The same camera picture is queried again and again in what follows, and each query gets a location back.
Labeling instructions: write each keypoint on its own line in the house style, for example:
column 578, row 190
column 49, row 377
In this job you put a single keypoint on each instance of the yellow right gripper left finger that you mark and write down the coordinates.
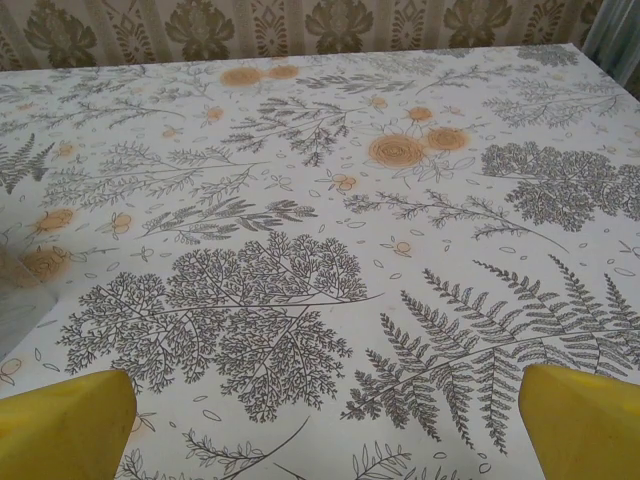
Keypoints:
column 65, row 430

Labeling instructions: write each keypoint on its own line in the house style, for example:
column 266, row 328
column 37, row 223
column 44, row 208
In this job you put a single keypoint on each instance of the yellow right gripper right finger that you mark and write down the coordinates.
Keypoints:
column 585, row 435

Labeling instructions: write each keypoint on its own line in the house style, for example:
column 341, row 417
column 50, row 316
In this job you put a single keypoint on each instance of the floral tablecloth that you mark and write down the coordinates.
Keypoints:
column 320, row 200

